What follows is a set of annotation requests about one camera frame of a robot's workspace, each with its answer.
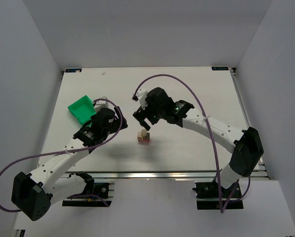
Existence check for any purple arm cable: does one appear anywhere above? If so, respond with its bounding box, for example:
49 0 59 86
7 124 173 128
135 75 251 214
0 98 125 212

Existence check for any wood cylinder block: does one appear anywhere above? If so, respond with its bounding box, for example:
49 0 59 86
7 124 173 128
141 129 148 137

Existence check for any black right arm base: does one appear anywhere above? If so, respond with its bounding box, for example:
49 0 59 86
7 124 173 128
191 181 244 210

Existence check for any green plastic tray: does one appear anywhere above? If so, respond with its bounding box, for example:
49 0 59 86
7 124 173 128
68 95 96 125

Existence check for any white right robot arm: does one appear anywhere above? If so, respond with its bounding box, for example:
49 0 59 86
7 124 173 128
133 87 264 190

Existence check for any aluminium right frame rail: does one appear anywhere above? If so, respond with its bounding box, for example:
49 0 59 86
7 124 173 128
229 68 267 172

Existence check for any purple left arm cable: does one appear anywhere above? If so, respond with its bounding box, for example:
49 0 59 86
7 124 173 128
0 98 125 212

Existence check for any blue left corner label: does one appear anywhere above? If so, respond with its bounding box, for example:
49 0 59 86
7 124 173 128
65 68 82 73

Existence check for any red wood block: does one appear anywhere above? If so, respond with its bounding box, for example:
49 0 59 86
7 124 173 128
138 139 150 143

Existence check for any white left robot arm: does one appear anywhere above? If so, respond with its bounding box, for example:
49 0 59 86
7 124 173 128
11 106 127 221

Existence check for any blue right corner label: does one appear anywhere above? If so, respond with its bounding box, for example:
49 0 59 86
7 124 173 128
211 66 229 71

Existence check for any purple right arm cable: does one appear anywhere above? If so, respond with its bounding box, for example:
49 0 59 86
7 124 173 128
135 75 251 214

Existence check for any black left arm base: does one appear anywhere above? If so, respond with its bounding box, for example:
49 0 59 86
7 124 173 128
62 172 114 207

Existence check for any wood cube with red square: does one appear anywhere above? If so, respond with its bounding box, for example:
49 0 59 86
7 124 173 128
137 132 143 140

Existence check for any blue corner label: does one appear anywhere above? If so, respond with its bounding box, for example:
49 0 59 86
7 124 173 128
65 68 82 73
211 66 229 71

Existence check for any aluminium front frame rail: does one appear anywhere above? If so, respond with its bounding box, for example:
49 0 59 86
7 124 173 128
63 169 270 181

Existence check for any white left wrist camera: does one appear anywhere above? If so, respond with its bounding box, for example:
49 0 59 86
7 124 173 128
92 96 109 112

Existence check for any aluminium frame rail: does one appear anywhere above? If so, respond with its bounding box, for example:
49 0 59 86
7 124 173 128
63 169 270 181
229 68 267 172

